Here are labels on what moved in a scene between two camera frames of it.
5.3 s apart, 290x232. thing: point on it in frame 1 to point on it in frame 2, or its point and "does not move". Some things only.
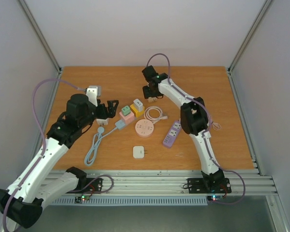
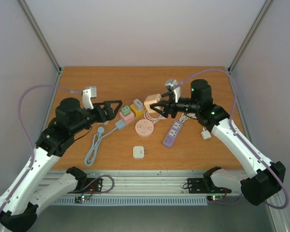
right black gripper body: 149,91 to 172,108
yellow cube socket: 138,114 does not move
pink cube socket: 128,118 does not move
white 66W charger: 138,104 does not move
